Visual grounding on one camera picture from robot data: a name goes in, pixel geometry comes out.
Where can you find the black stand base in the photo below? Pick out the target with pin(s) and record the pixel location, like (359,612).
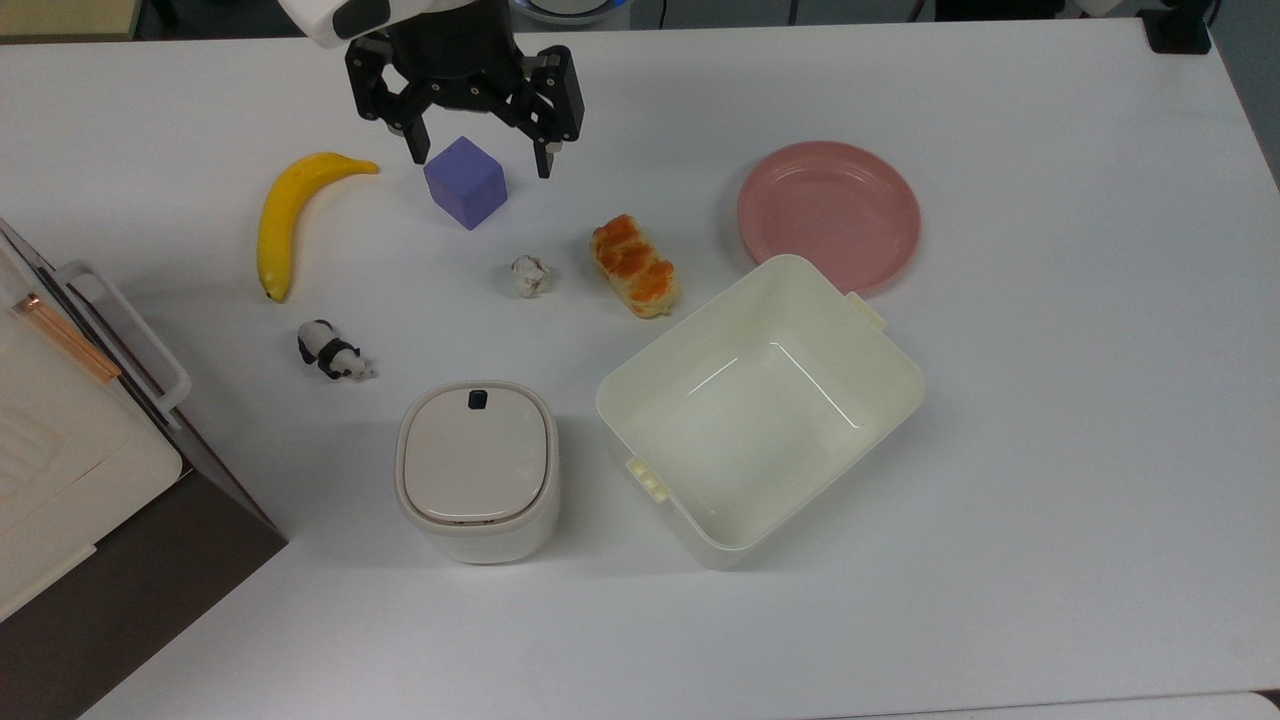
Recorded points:
(1180,25)

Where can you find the yellow banana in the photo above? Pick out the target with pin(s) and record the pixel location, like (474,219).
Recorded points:
(285,215)

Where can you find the cream open plastic bin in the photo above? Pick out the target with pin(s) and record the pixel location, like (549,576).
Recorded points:
(760,420)

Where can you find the pink round plate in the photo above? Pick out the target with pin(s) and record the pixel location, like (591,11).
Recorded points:
(828,215)

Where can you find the black and white panda toy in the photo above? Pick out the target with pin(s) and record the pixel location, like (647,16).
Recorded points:
(330,352)

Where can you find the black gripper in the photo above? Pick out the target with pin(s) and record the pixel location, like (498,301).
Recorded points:
(455,50)

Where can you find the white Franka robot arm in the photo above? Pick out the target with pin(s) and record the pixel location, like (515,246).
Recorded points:
(315,18)

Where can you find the small cream lidded trash can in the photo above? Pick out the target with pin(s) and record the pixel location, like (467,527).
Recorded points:
(478,470)

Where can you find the purple cube block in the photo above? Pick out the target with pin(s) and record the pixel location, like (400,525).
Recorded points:
(465,183)

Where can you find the dark brown drawer cabinet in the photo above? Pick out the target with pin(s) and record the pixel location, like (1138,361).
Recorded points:
(150,580)

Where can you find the orange strip on box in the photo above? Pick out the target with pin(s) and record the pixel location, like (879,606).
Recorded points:
(65,338)

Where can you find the orange glazed bread loaf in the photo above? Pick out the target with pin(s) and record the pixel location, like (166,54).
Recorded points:
(634,265)

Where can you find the crumpled white paper ball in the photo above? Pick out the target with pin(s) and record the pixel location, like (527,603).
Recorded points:
(531,276)

